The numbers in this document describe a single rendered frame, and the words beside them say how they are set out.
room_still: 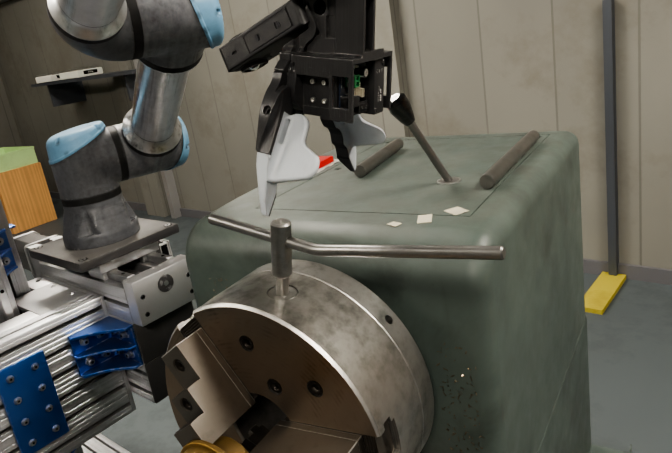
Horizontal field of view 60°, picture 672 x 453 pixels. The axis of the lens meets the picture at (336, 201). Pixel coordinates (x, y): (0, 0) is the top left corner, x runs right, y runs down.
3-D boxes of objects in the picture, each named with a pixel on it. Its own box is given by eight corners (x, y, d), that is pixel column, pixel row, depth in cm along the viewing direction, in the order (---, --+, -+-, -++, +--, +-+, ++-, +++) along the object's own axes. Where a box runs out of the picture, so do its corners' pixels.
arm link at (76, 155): (55, 194, 122) (36, 131, 118) (121, 178, 128) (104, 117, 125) (63, 204, 112) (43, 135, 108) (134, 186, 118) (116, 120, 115)
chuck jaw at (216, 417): (252, 398, 71) (195, 319, 72) (275, 384, 68) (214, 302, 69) (187, 459, 62) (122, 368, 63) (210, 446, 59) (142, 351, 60)
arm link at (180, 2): (102, 143, 128) (108, -44, 81) (169, 128, 135) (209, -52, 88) (121, 191, 125) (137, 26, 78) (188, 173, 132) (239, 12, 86)
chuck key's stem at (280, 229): (269, 316, 65) (265, 222, 61) (281, 307, 67) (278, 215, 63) (285, 322, 64) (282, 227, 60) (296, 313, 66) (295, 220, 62)
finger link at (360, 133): (390, 179, 61) (365, 119, 54) (342, 169, 64) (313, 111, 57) (401, 156, 62) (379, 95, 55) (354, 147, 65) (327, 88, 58)
